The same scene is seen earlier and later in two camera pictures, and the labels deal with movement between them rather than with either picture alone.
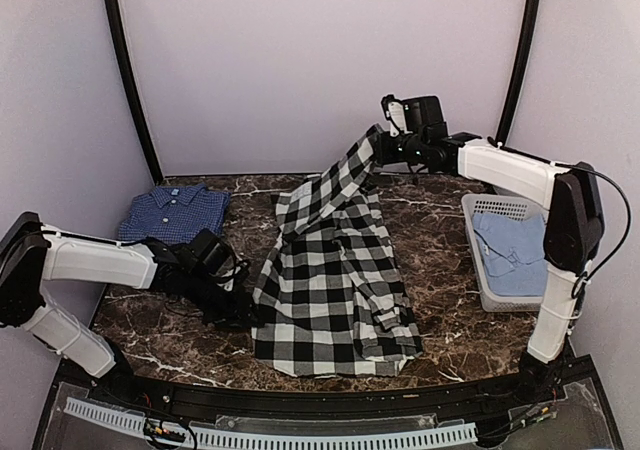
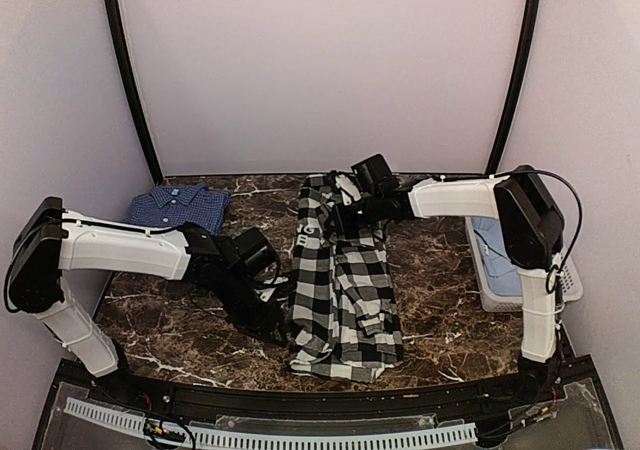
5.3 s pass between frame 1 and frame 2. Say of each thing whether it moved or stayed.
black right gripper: moved
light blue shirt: stayed
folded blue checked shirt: stayed
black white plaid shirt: moved
